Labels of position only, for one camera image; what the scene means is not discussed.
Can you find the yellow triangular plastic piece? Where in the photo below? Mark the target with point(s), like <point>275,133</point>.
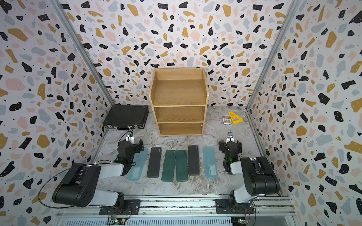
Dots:
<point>235,119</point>

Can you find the black pencil case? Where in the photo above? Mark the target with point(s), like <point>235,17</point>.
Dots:
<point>193,161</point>
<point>154,162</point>

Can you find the black flat case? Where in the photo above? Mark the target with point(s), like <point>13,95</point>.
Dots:
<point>126,117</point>

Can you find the light blue pencil case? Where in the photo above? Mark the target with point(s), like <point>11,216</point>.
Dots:
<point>136,171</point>
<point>210,165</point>

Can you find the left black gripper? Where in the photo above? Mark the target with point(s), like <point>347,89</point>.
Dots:
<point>131,144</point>

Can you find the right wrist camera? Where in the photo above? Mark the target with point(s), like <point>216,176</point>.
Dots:
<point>230,137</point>

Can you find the green pencil case left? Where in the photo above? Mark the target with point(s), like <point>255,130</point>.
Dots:
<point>168,166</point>

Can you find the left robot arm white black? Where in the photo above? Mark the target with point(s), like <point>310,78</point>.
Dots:
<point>78,188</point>

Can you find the green pencil case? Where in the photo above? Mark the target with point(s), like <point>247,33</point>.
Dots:
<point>181,166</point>
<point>168,166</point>

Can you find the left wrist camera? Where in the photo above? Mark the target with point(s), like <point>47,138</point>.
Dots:
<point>129,137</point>

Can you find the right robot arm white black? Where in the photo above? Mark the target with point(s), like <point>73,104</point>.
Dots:
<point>259,178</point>

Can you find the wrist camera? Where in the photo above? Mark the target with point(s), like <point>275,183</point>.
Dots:
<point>129,137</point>
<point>230,137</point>

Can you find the wooden three-tier shelf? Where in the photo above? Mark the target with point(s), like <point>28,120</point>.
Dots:
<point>179,99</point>

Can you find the green pencil case right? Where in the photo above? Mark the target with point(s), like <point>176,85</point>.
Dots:
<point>181,166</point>

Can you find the small card box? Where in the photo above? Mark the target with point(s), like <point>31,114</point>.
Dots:
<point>226,120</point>

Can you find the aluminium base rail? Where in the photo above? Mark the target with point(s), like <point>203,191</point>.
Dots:
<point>185,210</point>

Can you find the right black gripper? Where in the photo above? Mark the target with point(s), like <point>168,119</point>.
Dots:
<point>230,144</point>

